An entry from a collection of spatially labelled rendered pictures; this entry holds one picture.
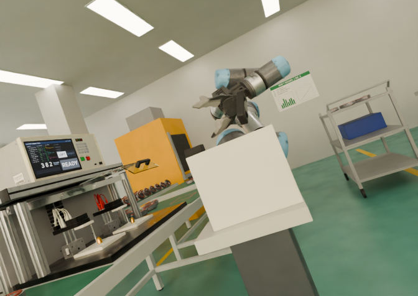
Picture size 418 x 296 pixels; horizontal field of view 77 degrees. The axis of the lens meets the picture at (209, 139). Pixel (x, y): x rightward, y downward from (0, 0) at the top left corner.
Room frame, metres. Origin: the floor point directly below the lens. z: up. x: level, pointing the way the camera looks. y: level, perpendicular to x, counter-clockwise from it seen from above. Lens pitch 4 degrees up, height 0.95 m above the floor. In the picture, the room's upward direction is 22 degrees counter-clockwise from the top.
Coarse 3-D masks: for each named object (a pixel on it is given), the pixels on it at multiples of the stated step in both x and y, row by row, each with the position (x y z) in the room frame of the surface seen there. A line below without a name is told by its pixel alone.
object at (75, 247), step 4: (76, 240) 1.18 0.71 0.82; (80, 240) 1.18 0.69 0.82; (68, 244) 1.13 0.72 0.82; (72, 244) 1.14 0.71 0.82; (76, 244) 1.15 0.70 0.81; (80, 244) 1.17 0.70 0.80; (84, 244) 1.19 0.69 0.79; (64, 248) 1.13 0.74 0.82; (68, 248) 1.13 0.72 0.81; (72, 248) 1.13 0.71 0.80; (76, 248) 1.15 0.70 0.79; (80, 248) 1.17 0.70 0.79; (84, 248) 1.18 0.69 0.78; (64, 252) 1.13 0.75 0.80; (72, 252) 1.12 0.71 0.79; (76, 252) 1.14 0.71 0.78; (64, 256) 1.14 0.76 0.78; (68, 256) 1.13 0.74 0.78; (72, 256) 1.12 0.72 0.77
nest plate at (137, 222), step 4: (144, 216) 1.41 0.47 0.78; (148, 216) 1.36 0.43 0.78; (136, 220) 1.39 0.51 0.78; (140, 220) 1.33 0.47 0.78; (144, 220) 1.32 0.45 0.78; (128, 224) 1.34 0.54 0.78; (132, 224) 1.28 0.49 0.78; (136, 224) 1.26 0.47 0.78; (120, 228) 1.32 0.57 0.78; (124, 228) 1.28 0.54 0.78; (128, 228) 1.28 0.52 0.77; (116, 232) 1.30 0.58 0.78
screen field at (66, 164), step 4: (60, 160) 1.23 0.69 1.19; (64, 160) 1.25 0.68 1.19; (68, 160) 1.27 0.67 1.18; (72, 160) 1.29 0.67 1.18; (76, 160) 1.31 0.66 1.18; (64, 164) 1.24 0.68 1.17; (68, 164) 1.27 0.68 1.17; (72, 164) 1.29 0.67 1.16; (76, 164) 1.31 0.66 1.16; (64, 168) 1.24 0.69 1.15; (68, 168) 1.26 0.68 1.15; (72, 168) 1.28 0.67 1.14
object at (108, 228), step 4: (112, 220) 1.42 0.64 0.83; (116, 220) 1.42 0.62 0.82; (104, 224) 1.36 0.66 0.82; (108, 224) 1.36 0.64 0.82; (112, 224) 1.38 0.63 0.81; (116, 224) 1.41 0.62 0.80; (104, 228) 1.36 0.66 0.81; (108, 228) 1.35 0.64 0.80; (112, 228) 1.37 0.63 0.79; (116, 228) 1.40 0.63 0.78; (104, 232) 1.36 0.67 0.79; (108, 232) 1.36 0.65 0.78; (112, 232) 1.36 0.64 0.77
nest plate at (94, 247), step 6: (120, 234) 1.14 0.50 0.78; (102, 240) 1.18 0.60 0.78; (108, 240) 1.11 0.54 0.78; (114, 240) 1.10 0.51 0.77; (90, 246) 1.13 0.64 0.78; (96, 246) 1.07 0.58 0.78; (102, 246) 1.03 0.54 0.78; (78, 252) 1.09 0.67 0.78; (84, 252) 1.06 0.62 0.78; (90, 252) 1.05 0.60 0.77
